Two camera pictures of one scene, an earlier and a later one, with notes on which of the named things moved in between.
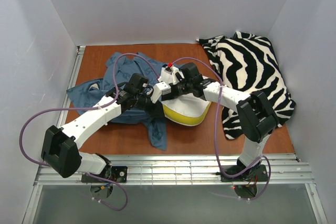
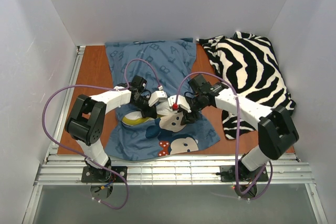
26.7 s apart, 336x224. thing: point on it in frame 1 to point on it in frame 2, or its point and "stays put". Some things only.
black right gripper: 170,94 to 188,115
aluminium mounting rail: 284,169 stays put
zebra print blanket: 247,63 stays put
